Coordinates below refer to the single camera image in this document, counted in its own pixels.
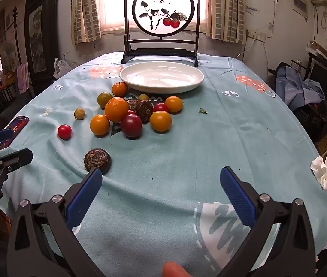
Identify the beige checked curtain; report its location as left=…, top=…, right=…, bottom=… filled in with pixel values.
left=71, top=0, right=102, bottom=45
left=208, top=0, right=246, bottom=45

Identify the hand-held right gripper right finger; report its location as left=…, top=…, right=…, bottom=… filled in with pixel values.
left=220, top=166, right=317, bottom=277

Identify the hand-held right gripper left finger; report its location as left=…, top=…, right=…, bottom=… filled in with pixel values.
left=7, top=168, right=103, bottom=277

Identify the person's right hand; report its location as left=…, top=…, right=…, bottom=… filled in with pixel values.
left=163, top=261, right=191, bottom=277

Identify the green tomato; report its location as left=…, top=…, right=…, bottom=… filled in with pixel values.
left=97, top=92, right=113, bottom=108

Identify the white plastic bag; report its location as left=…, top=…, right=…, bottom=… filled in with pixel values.
left=54, top=58, right=72, bottom=79

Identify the light blue printed tablecloth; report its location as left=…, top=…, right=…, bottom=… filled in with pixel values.
left=0, top=51, right=327, bottom=277

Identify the dark wooden painted table screen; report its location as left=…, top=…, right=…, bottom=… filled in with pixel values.
left=121, top=0, right=202, bottom=67

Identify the small mandarin orange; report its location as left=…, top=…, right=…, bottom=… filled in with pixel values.
left=112, top=81, right=128, bottom=97

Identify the pink towel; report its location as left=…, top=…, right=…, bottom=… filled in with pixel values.
left=16, top=63, right=30, bottom=94

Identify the orange tomato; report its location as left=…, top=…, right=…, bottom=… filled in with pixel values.
left=165, top=96, right=183, bottom=114
left=90, top=114, right=110, bottom=136
left=150, top=111, right=172, bottom=133

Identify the dark red plum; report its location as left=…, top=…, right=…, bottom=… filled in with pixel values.
left=120, top=114, right=143, bottom=138

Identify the brown water chestnut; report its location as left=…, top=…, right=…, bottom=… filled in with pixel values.
left=127, top=99, right=154, bottom=124
left=83, top=148, right=112, bottom=175

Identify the crumpled white tissue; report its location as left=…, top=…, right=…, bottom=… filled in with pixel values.
left=310, top=147, right=327, bottom=190

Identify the white wall socket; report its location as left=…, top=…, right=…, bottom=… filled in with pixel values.
left=247, top=30, right=267, bottom=43

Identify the smartphone with red case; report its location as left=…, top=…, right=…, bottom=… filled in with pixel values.
left=0, top=116, right=29, bottom=152

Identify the white wall electrical box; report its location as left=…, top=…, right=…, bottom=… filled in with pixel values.
left=292, top=0, right=309, bottom=21

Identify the electric fan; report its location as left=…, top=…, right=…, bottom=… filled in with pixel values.
left=0, top=40, right=18, bottom=75

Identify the bright window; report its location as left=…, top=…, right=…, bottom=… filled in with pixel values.
left=96, top=0, right=214, bottom=36

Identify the large orange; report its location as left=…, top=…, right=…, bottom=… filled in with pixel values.
left=105, top=97, right=129, bottom=123

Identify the black monitor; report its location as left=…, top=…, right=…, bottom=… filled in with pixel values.
left=308, top=60, right=327, bottom=91

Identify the pile of blue clothes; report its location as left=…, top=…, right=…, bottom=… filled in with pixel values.
left=276, top=63, right=326, bottom=110

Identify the white oval plate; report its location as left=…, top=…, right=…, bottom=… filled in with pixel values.
left=119, top=61, right=204, bottom=93

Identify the dark wooden framed panel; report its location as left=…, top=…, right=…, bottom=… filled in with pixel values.
left=24, top=0, right=61, bottom=96

